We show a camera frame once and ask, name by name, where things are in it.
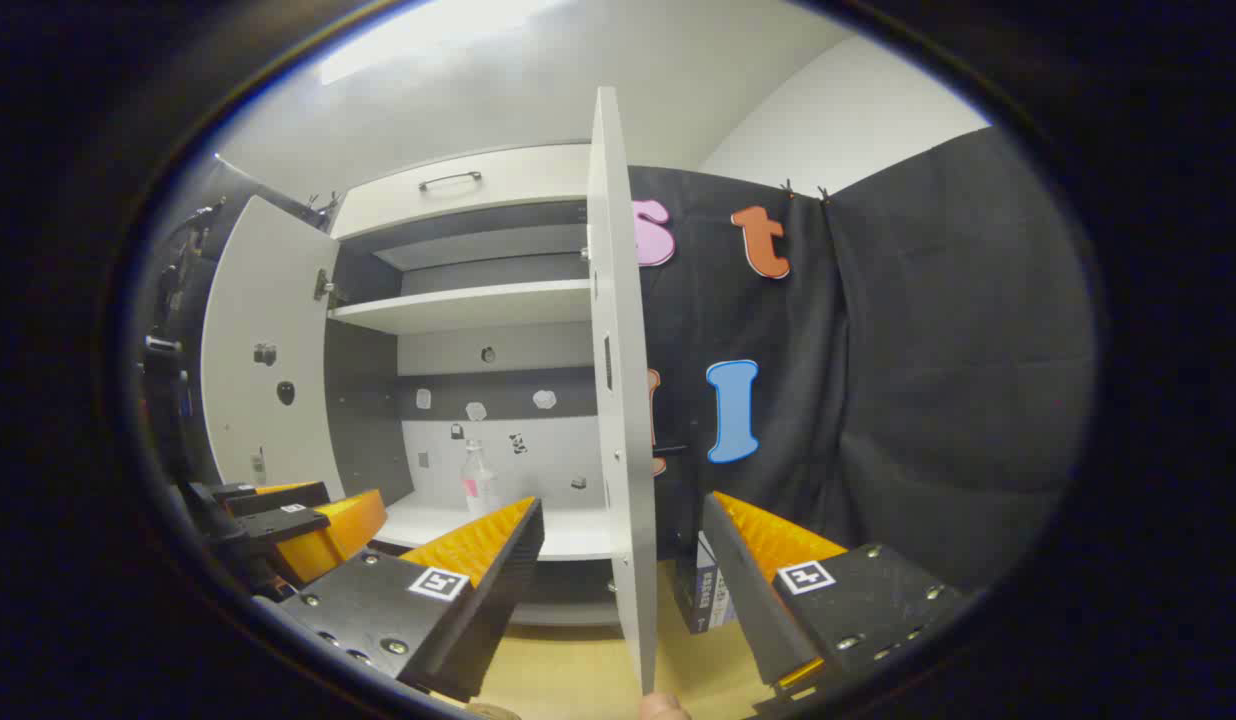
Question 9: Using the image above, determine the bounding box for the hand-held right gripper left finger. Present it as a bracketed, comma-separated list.
[278, 497, 545, 703]

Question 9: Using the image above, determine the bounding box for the clear plastic bottle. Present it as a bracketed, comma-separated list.
[461, 438, 501, 519]

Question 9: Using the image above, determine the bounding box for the white cabinet door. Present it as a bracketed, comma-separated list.
[200, 195, 347, 501]
[586, 87, 659, 696]

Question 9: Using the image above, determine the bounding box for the white and grey cabinet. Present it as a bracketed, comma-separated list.
[323, 140, 629, 631]

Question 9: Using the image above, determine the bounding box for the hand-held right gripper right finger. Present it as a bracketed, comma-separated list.
[702, 490, 964, 701]

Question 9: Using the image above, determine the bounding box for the dark blue cardboard box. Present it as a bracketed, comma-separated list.
[673, 530, 739, 636]

